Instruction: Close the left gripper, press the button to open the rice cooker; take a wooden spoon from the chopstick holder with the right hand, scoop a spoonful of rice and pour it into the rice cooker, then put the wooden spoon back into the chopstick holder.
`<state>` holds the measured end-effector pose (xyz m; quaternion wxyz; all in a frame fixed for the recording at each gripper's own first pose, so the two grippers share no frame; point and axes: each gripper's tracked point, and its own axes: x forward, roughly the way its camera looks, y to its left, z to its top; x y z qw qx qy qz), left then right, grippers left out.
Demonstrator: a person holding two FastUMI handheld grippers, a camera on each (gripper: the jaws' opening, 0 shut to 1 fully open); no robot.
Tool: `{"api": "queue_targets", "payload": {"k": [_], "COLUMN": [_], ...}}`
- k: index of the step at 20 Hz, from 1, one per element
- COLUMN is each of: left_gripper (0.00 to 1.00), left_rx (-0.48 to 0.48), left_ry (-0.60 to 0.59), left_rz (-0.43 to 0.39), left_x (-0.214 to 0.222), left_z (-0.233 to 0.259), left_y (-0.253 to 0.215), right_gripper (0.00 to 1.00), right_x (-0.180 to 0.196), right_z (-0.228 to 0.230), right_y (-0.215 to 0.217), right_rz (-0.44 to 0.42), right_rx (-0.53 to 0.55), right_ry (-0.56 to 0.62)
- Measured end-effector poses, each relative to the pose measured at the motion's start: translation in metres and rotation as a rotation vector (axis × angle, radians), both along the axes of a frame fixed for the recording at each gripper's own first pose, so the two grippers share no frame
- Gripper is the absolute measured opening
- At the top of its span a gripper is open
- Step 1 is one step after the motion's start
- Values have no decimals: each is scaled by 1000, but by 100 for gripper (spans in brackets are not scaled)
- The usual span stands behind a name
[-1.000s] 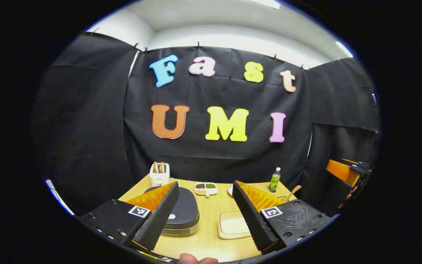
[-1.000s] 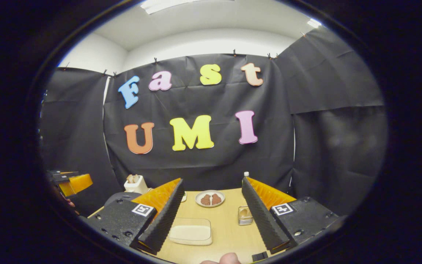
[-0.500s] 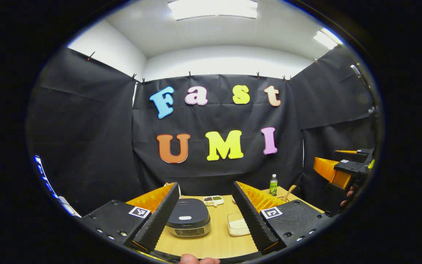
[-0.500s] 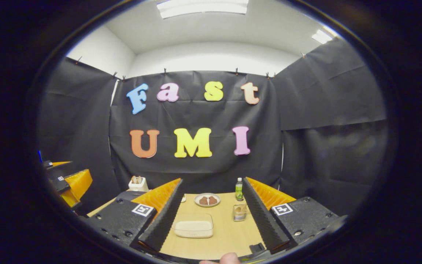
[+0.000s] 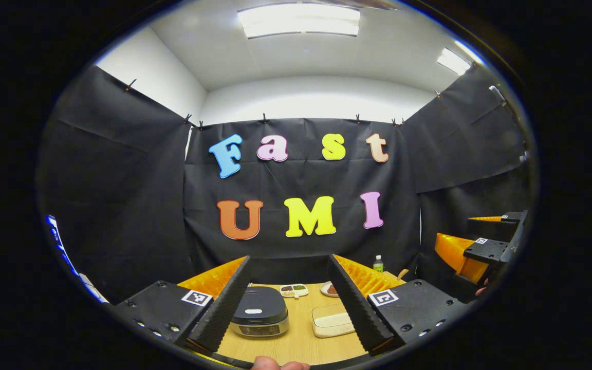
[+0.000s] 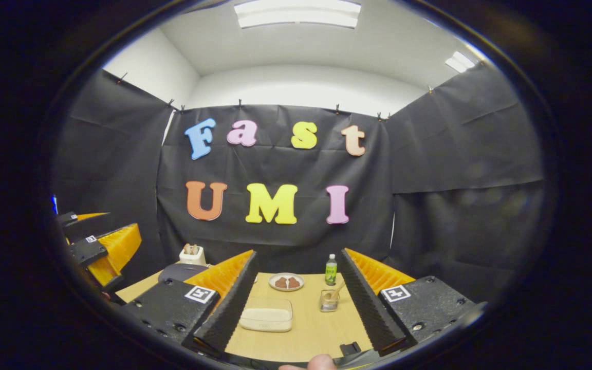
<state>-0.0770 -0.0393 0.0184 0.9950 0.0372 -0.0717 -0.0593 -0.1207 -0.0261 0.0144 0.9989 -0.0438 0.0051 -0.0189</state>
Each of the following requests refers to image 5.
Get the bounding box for black backdrop cloth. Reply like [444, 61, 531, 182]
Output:
[36, 64, 533, 304]

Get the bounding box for white rice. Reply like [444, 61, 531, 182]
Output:
[316, 313, 354, 330]

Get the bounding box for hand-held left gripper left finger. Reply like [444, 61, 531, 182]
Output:
[113, 255, 252, 356]

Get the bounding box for white divided bean dish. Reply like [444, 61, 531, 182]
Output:
[279, 284, 310, 299]

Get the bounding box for long ceiling light panel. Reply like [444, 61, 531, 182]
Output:
[237, 2, 361, 40]

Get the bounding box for small ceiling light panel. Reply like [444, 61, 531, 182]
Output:
[437, 47, 473, 77]

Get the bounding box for clear plastic tray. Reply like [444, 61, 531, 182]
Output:
[311, 304, 356, 339]

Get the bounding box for black silver rice cooker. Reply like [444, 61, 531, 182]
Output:
[230, 286, 290, 339]

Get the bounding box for computer monitor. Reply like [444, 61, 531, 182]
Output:
[46, 214, 79, 279]

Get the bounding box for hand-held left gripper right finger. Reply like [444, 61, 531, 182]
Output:
[326, 253, 468, 357]

